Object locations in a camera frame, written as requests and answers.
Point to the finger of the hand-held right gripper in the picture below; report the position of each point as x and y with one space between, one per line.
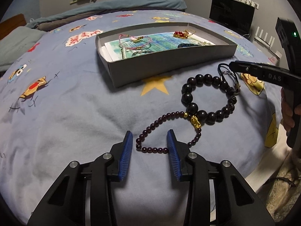
247 67

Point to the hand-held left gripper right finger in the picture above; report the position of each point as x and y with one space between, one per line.
172 157

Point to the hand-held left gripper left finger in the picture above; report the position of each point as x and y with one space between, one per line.
125 155

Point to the thin silver bangle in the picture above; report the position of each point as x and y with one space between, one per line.
229 74

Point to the gold filigree ornament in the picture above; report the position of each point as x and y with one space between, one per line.
188 31

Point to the grey cardboard box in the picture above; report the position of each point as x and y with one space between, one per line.
164 68

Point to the person's right hand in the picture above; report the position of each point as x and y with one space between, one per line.
286 109

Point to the white router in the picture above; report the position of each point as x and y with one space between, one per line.
268 41

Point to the black television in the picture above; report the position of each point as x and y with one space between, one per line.
231 14

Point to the blue cartoon printed bedspread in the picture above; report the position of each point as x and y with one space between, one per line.
70 98

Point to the white mattress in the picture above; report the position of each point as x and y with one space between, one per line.
258 171

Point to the printed paper sheet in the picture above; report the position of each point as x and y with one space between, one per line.
162 42

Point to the beige fluffy cloth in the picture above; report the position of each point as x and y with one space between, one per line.
284 188

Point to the teal fleece blanket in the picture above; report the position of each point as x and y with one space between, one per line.
117 7

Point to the grey blanket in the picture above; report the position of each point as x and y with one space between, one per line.
56 24

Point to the grey-blue pillow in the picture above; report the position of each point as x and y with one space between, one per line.
18 44

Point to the wooden headboard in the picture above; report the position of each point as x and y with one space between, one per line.
11 26

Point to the white wall sockets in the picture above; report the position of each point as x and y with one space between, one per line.
249 2

